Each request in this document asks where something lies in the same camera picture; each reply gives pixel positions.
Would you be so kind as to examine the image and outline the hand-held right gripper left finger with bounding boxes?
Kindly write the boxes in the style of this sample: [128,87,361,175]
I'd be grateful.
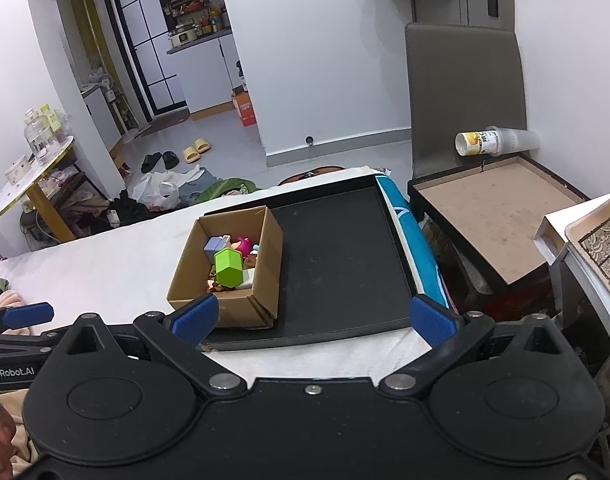
[60,294,246,393]

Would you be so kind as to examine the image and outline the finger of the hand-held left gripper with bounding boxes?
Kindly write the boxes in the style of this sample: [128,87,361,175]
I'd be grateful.
[0,302,54,333]

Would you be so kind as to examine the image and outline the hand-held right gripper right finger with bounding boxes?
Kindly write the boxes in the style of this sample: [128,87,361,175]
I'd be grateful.
[379,295,566,392]

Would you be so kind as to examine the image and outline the green hexagonal box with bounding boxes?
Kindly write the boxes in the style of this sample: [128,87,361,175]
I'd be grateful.
[213,247,246,288]

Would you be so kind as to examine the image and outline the purple cube toy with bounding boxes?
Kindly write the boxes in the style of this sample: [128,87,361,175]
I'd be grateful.
[203,236,232,263]

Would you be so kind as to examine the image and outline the brown cardboard box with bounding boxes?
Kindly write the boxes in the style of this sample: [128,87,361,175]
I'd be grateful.
[166,205,284,330]

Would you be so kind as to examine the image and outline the black tray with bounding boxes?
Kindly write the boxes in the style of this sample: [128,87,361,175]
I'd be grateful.
[201,172,418,352]

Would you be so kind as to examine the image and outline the person's left hand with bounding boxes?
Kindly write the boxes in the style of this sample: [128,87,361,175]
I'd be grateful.
[0,405,16,480]

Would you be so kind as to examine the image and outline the cream cloth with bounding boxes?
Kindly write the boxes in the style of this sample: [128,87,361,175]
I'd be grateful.
[0,270,36,461]

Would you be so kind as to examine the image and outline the round table with yellow rim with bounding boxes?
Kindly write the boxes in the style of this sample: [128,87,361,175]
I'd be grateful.
[0,135,78,243]

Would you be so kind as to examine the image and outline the dark clothes pile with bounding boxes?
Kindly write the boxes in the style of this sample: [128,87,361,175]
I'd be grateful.
[60,195,151,236]

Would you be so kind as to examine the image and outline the green cartoon mat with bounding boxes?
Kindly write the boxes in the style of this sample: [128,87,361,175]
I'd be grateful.
[191,177,262,206]

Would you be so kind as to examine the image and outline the white plastic bag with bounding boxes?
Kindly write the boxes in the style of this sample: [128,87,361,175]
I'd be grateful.
[131,170,186,208]

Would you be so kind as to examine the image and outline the grey-blue jeans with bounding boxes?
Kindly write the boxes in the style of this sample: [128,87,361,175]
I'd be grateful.
[177,166,221,201]

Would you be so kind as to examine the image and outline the white patterned cup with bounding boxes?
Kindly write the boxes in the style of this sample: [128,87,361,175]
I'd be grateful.
[5,156,31,183]

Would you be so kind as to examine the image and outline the clear glass jar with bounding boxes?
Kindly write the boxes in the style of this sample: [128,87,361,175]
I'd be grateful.
[24,110,56,163]

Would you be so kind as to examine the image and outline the white box with patterned lid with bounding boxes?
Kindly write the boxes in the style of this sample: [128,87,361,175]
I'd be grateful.
[534,190,610,311]

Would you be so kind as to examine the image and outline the brown and black doormat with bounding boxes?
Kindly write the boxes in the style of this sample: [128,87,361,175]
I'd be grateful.
[279,164,347,186]

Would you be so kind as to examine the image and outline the stacked clear plastic cups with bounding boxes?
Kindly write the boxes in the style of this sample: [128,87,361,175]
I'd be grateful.
[455,127,542,157]

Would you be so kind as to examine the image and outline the orange cardboard box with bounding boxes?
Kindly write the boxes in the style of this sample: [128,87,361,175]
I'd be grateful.
[231,87,257,127]

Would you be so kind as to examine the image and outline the grey chair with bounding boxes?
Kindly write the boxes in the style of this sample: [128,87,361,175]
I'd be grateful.
[404,22,592,311]

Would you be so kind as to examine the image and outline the white kitchen cabinet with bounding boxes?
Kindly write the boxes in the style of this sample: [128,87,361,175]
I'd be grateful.
[166,30,246,121]

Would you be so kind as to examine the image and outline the black-framed glass sliding door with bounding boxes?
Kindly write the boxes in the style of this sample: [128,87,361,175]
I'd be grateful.
[100,0,191,123]

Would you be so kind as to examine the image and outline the cream rice cooker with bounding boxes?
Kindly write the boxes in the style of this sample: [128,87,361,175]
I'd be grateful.
[168,27,196,50]

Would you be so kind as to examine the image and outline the kitchen shelf with bottles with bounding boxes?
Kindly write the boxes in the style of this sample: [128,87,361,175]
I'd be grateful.
[160,0,231,36]

